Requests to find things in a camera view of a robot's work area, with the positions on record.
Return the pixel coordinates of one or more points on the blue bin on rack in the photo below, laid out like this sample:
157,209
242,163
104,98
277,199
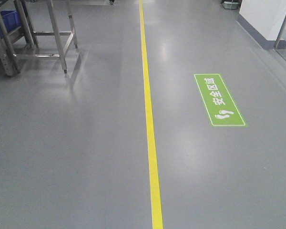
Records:
11,20

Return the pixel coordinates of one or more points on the green safety floor sticker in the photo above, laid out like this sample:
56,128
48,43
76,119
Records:
220,106

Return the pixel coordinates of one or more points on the steel rack with legs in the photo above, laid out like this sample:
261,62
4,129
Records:
13,44

